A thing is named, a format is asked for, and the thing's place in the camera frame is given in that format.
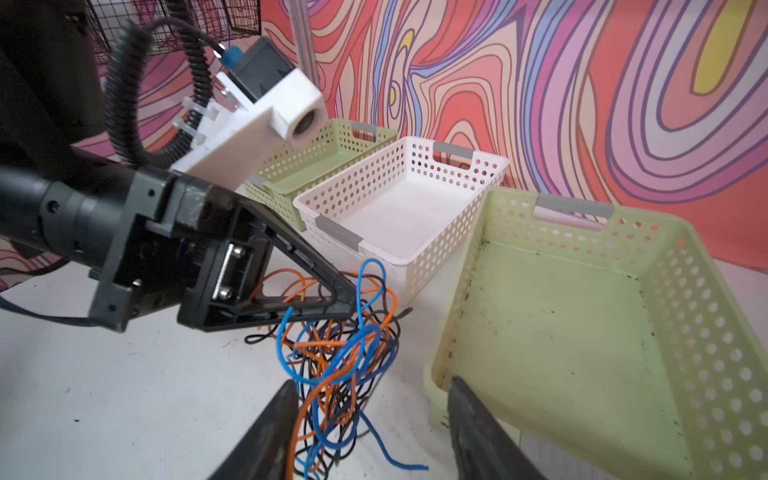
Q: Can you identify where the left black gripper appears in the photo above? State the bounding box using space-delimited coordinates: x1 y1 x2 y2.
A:
1 161 356 332

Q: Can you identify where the left green plastic basket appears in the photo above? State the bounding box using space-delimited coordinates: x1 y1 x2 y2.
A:
243 119 398 232

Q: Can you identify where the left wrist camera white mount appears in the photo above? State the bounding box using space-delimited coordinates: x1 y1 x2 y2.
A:
169 37 328 190

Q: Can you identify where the black corrugated hose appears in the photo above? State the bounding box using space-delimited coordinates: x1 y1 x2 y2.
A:
103 16 218 170

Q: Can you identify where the blue cable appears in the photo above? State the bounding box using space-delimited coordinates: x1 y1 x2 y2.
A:
275 257 430 480

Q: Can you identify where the white plastic basket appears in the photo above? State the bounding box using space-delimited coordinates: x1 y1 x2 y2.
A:
293 136 510 305

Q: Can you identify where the black wire basket back wall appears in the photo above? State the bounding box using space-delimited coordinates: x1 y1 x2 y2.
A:
83 0 262 64

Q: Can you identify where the right green plastic basket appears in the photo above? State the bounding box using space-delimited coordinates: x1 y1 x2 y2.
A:
423 188 767 479

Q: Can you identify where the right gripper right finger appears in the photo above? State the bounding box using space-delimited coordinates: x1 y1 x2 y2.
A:
447 376 544 479

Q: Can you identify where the green plastic basket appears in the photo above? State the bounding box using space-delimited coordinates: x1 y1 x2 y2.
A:
243 119 398 232
423 188 767 479

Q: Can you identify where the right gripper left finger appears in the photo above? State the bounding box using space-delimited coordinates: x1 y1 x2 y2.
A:
209 380 299 480

